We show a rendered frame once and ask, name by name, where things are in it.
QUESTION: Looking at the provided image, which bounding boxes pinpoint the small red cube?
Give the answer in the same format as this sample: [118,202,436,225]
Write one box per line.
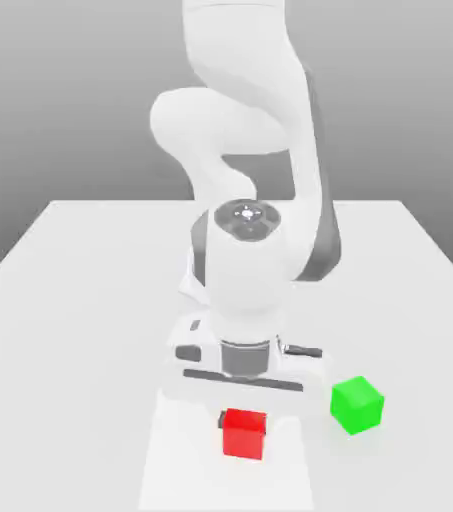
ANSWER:
[221,407,268,462]

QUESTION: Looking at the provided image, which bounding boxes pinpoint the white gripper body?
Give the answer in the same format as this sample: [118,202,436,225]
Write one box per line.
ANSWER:
[161,358,326,420]

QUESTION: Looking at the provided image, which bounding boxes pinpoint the small green cube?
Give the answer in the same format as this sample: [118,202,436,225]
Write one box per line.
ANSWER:
[329,374,386,436]

